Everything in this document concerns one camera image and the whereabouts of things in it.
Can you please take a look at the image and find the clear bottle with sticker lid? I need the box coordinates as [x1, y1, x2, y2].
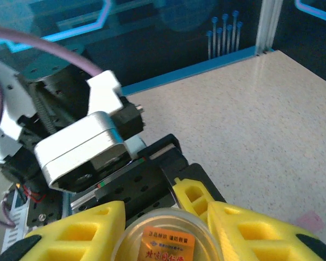
[110, 208, 224, 261]

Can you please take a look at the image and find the slotted grey cable duct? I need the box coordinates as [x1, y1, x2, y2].
[2, 190, 30, 248]

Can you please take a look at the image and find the blue table edge strip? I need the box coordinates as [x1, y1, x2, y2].
[121, 45, 275, 96]

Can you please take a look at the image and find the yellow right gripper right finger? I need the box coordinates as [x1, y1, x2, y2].
[206, 201, 326, 261]

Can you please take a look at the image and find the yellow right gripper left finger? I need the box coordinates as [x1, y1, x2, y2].
[0, 200, 126, 261]

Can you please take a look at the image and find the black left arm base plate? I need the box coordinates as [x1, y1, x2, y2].
[27, 189, 64, 227]

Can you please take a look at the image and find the aluminium corner post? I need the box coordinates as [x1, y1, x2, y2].
[256, 0, 284, 57]

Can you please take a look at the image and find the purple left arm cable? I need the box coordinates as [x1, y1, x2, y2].
[0, 26, 103, 229]

